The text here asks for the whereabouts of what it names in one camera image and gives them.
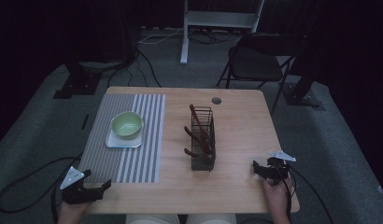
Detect black folding chair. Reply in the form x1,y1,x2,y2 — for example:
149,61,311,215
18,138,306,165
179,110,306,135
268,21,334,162
216,33,306,115

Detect black floor cables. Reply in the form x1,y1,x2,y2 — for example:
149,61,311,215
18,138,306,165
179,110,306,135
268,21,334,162
106,48,163,89

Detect white desk frame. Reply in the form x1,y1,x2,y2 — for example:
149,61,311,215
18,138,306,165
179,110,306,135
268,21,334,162
179,0,266,65

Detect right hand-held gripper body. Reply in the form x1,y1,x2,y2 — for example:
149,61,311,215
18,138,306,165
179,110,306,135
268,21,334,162
266,150,297,187

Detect person's right hand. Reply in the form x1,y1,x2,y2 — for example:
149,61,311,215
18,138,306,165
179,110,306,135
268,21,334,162
262,175,294,213

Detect green bowl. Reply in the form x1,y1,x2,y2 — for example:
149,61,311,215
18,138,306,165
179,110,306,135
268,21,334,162
110,111,145,140

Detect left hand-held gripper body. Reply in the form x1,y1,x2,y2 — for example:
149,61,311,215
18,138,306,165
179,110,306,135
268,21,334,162
59,166,105,205

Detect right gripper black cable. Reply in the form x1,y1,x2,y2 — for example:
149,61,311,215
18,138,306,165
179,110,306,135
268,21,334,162
275,161,336,224

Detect person's left hand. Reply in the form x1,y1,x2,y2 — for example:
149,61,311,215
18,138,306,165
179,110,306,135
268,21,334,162
58,200,94,219

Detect grey striped placemat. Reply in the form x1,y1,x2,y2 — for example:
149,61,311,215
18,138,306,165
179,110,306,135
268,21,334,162
78,92,166,184

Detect white square plate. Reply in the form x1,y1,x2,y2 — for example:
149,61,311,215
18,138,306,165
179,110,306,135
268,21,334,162
105,121,146,149

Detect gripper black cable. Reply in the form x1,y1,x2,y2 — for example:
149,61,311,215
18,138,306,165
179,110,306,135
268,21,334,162
0,154,84,224
275,161,336,224

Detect black wire rack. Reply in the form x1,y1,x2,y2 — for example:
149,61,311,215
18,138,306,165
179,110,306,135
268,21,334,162
190,105,218,173

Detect black stand base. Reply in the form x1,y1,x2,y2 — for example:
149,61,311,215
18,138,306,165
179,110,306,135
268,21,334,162
51,61,103,100
282,69,325,110

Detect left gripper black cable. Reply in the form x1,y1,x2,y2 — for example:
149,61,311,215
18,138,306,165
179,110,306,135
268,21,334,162
0,154,84,224

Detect white floor cable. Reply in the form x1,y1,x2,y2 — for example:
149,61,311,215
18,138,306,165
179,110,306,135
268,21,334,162
137,27,185,45

